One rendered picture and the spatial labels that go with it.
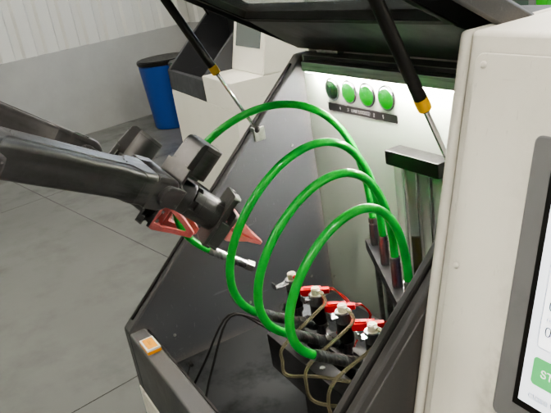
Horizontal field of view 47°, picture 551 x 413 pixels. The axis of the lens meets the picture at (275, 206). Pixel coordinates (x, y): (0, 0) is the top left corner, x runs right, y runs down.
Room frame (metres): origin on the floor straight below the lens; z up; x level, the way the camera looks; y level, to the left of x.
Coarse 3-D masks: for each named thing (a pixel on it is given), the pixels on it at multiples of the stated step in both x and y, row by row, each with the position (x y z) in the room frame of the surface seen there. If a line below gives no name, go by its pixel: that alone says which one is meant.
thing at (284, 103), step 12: (252, 108) 1.14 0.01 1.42; (264, 108) 1.14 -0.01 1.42; (276, 108) 1.15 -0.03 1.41; (300, 108) 1.15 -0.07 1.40; (312, 108) 1.15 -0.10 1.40; (228, 120) 1.14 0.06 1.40; (240, 120) 1.14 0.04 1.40; (336, 120) 1.15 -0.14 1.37; (216, 132) 1.13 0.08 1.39; (360, 168) 1.16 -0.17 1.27; (372, 216) 1.15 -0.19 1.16; (180, 228) 1.12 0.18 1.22; (192, 240) 1.12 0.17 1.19
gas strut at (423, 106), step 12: (372, 0) 0.77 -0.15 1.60; (384, 0) 0.77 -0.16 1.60; (384, 12) 0.77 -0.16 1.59; (384, 24) 0.78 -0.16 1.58; (384, 36) 0.79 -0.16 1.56; (396, 36) 0.78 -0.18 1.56; (396, 48) 0.79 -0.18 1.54; (396, 60) 0.79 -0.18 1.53; (408, 60) 0.79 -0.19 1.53; (408, 72) 0.79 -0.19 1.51; (408, 84) 0.80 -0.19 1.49; (420, 84) 0.80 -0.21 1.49; (420, 96) 0.80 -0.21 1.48; (420, 108) 0.81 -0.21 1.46; (432, 120) 0.82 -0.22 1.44; (432, 132) 0.83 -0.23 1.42; (444, 156) 0.83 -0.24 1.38
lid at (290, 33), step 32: (192, 0) 1.42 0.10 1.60; (224, 0) 1.35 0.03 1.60; (256, 0) 1.25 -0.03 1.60; (288, 0) 1.16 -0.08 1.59; (320, 0) 1.08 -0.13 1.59; (352, 0) 1.01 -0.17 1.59; (416, 0) 0.84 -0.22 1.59; (448, 0) 0.87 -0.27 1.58; (480, 0) 0.80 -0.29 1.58; (288, 32) 1.37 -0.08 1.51; (320, 32) 1.25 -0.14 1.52; (352, 32) 1.15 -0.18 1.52; (416, 32) 0.99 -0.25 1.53; (448, 32) 0.93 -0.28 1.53
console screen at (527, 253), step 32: (544, 160) 0.65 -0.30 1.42; (544, 192) 0.64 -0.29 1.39; (544, 224) 0.63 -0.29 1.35; (544, 256) 0.62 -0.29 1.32; (512, 288) 0.65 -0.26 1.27; (544, 288) 0.61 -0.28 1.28; (512, 320) 0.64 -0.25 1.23; (544, 320) 0.60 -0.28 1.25; (512, 352) 0.63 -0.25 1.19; (544, 352) 0.59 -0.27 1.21; (512, 384) 0.62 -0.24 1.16; (544, 384) 0.58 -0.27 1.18
